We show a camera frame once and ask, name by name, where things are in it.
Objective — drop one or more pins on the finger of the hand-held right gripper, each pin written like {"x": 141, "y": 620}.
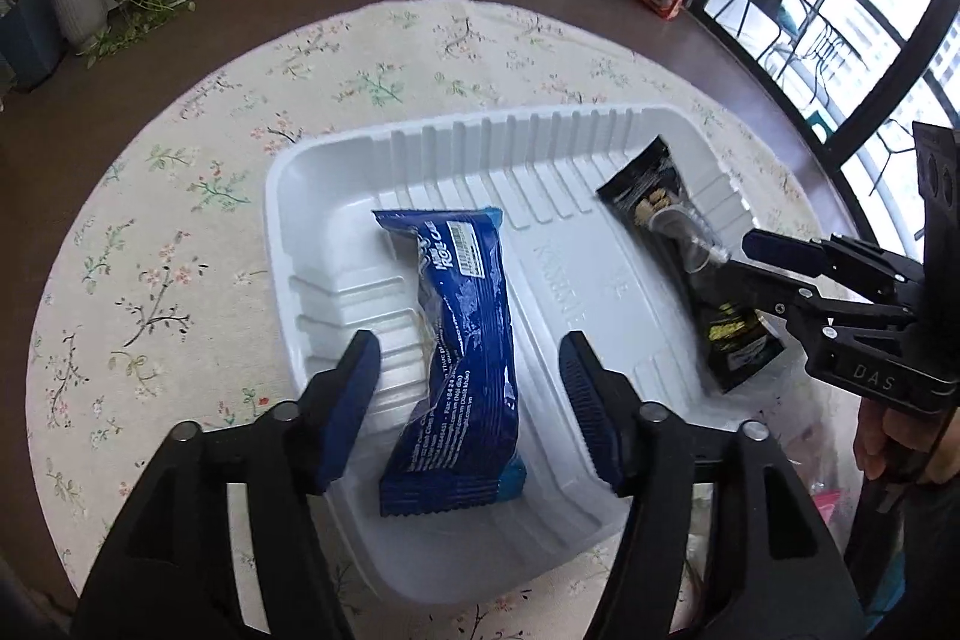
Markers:
{"x": 772, "y": 248}
{"x": 795, "y": 302}

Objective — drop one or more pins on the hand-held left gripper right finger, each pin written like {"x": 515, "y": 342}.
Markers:
{"x": 589, "y": 400}

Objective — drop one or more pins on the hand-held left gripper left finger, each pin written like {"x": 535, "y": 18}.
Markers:
{"x": 349, "y": 407}

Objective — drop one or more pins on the black snack packet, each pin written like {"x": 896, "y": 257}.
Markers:
{"x": 731, "y": 340}

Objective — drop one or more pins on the blue snack packet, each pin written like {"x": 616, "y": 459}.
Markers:
{"x": 465, "y": 340}

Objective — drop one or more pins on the white plastic tray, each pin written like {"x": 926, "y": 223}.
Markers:
{"x": 570, "y": 250}

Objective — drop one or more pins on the person's right hand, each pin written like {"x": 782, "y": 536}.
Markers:
{"x": 911, "y": 445}

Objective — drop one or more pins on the floral tablecloth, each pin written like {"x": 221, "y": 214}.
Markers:
{"x": 187, "y": 250}

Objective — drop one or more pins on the dark blue planter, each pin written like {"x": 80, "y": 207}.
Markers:
{"x": 30, "y": 40}

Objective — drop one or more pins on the white ribbed plant pot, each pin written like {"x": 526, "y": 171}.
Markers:
{"x": 79, "y": 3}

